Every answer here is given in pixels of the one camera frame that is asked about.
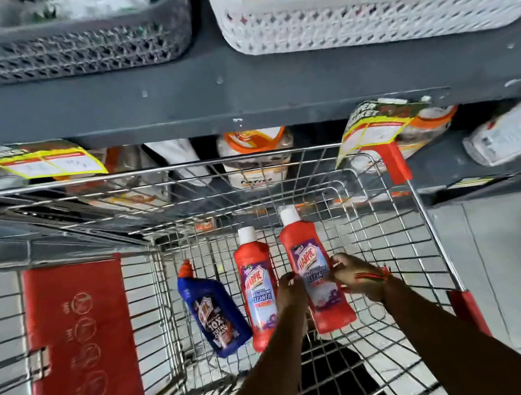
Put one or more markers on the person's left hand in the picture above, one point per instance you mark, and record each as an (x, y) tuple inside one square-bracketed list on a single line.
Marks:
[(292, 295)]

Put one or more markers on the person's right hand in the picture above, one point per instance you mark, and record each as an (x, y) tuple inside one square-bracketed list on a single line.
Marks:
[(359, 275)]

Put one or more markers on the red Harpic bottle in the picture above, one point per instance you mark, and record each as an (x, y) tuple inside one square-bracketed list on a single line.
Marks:
[(251, 257), (307, 247)]

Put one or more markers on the blue Harpic bottle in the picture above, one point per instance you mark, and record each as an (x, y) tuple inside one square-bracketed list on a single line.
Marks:
[(213, 313)]

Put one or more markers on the grey metal shelving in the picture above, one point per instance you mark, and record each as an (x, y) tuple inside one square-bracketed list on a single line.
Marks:
[(270, 82)]

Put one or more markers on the person's left forearm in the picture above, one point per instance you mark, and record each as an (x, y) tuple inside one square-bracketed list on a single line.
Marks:
[(267, 379)]

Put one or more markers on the person's right forearm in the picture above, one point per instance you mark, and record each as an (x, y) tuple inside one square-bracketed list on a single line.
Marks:
[(448, 347)]

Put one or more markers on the person's black trousers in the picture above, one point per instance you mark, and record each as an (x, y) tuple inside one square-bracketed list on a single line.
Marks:
[(343, 381)]

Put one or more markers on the yellow green price tag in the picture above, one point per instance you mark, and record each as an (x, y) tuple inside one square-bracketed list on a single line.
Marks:
[(48, 164), (379, 128)]

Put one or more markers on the white plastic jar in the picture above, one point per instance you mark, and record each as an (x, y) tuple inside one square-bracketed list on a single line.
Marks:
[(178, 159)]

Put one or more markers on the grey plastic basket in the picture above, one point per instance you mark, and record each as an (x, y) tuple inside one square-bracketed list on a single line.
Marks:
[(64, 53)]

